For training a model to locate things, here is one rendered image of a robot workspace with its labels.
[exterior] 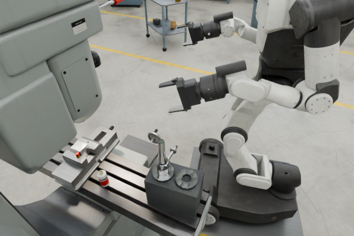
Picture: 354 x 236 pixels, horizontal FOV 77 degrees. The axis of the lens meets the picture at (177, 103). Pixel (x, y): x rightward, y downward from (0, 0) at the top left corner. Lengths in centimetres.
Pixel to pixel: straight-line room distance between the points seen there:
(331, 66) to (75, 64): 77
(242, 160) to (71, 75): 105
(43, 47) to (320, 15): 72
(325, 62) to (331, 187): 196
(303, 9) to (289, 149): 217
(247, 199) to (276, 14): 112
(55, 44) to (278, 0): 68
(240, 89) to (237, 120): 48
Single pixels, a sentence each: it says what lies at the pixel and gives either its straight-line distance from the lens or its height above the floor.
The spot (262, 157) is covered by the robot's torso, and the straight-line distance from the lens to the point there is 161.
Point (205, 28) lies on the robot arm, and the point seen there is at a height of 149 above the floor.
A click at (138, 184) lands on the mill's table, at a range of 117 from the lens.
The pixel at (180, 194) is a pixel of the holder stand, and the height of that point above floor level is 111.
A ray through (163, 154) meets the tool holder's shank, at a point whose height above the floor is 125.
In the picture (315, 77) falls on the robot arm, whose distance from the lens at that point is 82.
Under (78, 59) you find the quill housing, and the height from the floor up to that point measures 158.
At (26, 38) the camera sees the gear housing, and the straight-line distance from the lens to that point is 65.
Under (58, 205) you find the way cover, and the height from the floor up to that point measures 88.
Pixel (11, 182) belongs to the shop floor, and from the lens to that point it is 274.
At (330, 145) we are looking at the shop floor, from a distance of 303.
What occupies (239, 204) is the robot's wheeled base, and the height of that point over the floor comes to 57.
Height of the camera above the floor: 192
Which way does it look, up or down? 39 degrees down
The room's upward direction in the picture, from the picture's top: straight up
